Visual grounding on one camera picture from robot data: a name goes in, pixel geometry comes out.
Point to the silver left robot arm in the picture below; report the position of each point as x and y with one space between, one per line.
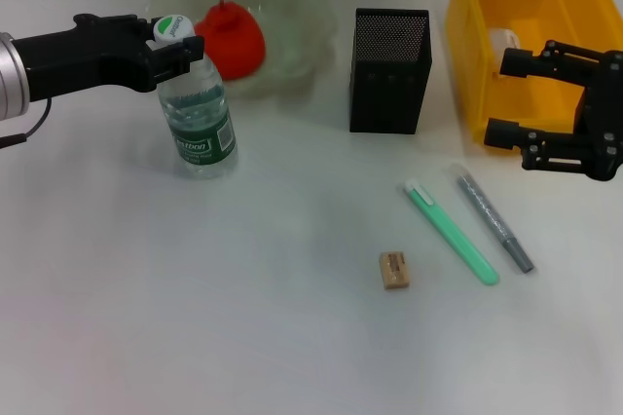
12 76

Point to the yellow plastic bin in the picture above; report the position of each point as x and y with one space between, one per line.
535 6

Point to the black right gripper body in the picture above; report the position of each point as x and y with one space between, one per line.
608 113

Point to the pale green glass fruit bowl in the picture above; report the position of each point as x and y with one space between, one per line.
297 30

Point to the white paper ball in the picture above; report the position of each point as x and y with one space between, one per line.
503 40

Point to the clear water bottle green label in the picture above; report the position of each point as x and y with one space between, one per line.
199 113

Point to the red pumpkin-shaped toy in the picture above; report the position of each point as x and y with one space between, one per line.
238 49

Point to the beige eraser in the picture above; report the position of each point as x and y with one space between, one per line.
394 270

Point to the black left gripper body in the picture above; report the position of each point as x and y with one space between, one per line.
92 57

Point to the green pen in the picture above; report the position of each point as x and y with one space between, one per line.
452 239

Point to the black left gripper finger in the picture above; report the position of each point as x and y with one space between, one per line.
147 29
177 57

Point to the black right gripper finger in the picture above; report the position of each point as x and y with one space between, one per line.
521 63
503 132

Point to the grey marker pen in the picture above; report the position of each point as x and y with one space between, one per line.
491 217

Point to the black mesh pen holder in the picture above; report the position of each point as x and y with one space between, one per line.
387 79

